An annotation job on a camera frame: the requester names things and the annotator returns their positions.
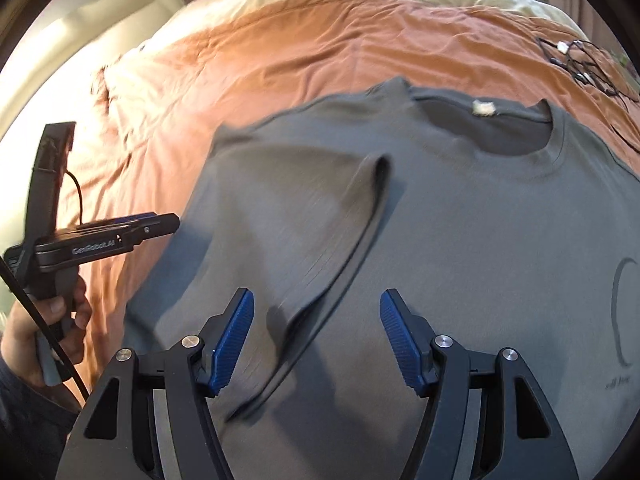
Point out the person's left hand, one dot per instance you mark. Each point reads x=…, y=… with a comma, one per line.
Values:
x=20, y=340

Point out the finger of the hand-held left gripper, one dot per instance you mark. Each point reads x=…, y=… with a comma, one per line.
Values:
x=127, y=219
x=155, y=230

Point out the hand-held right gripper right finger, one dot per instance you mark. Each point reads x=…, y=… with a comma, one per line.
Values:
x=400, y=340

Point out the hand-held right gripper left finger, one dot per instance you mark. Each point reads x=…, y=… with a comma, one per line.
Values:
x=232, y=340

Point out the orange blanket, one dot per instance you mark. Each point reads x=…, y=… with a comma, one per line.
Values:
x=250, y=60

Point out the grey t-shirt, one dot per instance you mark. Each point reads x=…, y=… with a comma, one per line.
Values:
x=450, y=240

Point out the person's left forearm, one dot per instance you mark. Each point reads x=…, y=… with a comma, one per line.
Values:
x=25, y=430

